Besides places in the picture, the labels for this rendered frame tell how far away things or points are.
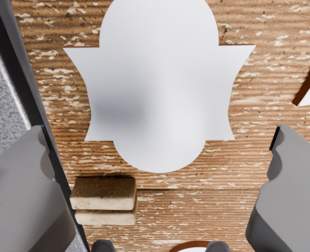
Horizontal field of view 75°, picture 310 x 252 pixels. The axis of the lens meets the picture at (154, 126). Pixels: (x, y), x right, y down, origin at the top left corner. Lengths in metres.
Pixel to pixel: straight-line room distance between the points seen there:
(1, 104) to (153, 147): 0.15
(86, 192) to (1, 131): 0.11
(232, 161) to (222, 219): 0.09
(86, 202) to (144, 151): 0.07
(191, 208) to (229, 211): 0.04
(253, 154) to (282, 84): 0.07
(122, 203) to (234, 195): 0.12
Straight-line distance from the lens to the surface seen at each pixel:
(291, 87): 0.19
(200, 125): 0.16
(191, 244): 0.30
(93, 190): 0.20
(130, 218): 0.21
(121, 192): 0.20
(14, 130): 0.24
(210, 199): 0.24
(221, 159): 0.20
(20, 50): 0.20
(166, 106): 0.15
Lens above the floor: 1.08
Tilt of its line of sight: 60 degrees down
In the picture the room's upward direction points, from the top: 178 degrees counter-clockwise
